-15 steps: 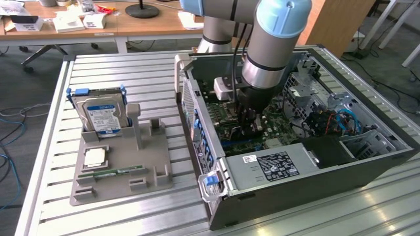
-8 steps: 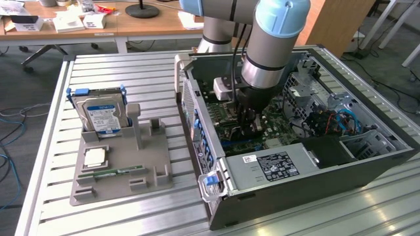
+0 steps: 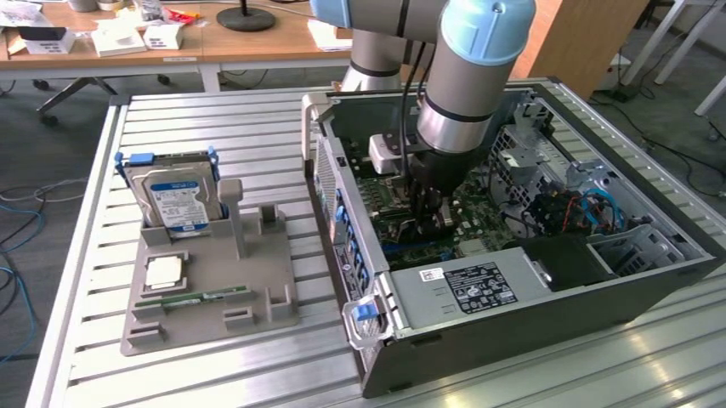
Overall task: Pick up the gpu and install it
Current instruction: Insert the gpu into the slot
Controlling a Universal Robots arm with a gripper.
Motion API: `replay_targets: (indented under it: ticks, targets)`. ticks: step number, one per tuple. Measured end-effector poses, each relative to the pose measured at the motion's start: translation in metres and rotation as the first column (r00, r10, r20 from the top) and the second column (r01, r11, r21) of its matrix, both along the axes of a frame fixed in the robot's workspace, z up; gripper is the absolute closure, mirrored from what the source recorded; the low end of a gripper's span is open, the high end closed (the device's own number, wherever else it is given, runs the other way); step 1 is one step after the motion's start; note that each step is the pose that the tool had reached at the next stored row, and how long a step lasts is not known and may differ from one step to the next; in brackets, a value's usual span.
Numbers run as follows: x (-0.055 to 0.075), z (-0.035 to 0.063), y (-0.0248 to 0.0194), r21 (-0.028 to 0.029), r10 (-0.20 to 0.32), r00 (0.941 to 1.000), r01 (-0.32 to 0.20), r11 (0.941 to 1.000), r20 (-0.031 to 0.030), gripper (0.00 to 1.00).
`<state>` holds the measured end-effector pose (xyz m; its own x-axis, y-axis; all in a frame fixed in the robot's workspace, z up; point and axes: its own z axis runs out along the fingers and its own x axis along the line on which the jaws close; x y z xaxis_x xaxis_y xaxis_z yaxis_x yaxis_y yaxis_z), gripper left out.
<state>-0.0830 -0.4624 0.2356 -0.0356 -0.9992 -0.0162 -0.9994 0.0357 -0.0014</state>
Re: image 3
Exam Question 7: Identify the blue case handle latch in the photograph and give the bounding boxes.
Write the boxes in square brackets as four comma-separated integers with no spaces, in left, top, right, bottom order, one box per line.
[350,297,378,322]

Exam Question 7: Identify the perforated metal disk bay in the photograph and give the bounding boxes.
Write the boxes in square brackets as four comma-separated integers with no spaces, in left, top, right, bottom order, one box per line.
[487,123,573,205]

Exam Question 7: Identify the white labelled box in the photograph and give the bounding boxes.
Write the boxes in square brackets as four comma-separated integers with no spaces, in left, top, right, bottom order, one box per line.
[141,23,186,51]

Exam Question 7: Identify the black power adapter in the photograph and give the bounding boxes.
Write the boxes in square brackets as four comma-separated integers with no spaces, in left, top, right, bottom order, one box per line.
[605,84,639,103]

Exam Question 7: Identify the open metal disk bay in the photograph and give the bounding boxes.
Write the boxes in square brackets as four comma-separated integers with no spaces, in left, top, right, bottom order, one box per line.
[585,224,685,278]

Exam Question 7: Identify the open white box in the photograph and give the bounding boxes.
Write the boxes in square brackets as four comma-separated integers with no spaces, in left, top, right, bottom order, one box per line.
[89,19,148,58]

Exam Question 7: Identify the silver chipset heat sink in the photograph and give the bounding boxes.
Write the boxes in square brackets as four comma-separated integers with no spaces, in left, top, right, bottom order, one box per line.
[457,239,489,258]

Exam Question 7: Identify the grey power supply unit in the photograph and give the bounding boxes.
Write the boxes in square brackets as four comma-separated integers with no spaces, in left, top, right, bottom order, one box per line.
[388,248,555,332]

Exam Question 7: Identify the flat black device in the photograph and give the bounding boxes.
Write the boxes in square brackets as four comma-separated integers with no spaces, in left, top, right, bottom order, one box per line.
[15,25,68,42]

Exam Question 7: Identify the grey parts rack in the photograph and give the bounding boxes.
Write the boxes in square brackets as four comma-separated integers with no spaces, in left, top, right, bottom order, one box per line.
[118,177,298,359]

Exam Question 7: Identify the silver CPU chip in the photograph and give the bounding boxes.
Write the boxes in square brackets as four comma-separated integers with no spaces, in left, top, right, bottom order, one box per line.
[142,256,185,291]

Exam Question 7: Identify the wooden cabinet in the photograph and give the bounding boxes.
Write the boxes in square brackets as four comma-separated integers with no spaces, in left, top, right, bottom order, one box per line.
[507,0,652,93]

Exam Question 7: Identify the blue floor cable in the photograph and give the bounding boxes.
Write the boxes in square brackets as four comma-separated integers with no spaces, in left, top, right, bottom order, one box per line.
[0,203,45,365]

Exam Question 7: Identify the grey floor cable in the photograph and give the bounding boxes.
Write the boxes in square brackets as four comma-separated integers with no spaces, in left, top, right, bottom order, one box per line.
[0,177,89,204]

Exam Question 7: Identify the open black PC case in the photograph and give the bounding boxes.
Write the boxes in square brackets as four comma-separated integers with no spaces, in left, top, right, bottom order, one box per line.
[300,76,726,400]

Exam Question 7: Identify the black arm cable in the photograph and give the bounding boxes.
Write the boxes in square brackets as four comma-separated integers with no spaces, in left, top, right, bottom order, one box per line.
[396,40,429,179]

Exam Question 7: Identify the white paper stack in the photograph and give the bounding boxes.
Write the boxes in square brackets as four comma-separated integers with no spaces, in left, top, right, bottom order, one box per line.
[308,19,356,53]

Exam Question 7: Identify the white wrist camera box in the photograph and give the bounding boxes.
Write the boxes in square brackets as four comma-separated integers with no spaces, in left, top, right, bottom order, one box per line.
[366,133,420,176]

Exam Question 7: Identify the green RAM stick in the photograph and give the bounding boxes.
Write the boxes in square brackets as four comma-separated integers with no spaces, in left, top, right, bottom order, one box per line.
[370,207,419,224]
[133,285,250,309]

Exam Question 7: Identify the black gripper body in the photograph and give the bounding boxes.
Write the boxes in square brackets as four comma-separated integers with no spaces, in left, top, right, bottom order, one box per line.
[404,148,475,203]

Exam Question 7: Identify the blue data wire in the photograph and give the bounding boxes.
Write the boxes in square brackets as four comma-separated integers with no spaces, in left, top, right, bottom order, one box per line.
[580,186,627,234]

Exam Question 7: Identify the green motherboard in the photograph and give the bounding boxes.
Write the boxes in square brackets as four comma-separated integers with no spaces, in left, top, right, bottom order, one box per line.
[344,144,520,271]

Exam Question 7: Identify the round black lamp base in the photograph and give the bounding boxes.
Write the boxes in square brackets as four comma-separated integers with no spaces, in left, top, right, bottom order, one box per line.
[214,0,277,32]

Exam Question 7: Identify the white table frame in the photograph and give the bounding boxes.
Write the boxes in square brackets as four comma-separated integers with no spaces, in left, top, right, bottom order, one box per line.
[620,0,726,116]

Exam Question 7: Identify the brown cardboard piece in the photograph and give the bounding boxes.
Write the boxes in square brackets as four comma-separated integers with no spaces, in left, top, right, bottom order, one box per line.
[0,31,29,61]

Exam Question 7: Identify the white barcode box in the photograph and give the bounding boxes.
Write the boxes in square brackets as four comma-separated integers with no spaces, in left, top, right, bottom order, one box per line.
[22,29,78,55]

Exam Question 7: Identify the black floor cable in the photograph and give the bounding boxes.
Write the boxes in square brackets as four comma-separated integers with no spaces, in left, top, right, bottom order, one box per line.
[588,42,726,196]

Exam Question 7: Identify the printed papers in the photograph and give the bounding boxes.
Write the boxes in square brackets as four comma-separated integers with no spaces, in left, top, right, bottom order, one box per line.
[0,2,46,29]

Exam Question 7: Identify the red data wire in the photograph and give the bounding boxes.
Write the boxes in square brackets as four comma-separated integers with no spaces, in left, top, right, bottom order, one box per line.
[563,195,588,234]

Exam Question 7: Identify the hard disk in blue caddy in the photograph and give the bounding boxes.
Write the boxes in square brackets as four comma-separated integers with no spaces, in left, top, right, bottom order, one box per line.
[112,146,225,239]

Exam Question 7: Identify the blue expansion slot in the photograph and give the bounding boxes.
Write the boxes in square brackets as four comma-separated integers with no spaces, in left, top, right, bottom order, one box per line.
[381,238,437,254]

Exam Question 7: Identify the CPU socket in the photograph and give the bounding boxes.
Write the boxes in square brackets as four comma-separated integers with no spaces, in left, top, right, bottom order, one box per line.
[384,176,419,205]

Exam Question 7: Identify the wooden desk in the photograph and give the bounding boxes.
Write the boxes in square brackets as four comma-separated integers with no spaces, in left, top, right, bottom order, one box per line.
[0,0,432,93]

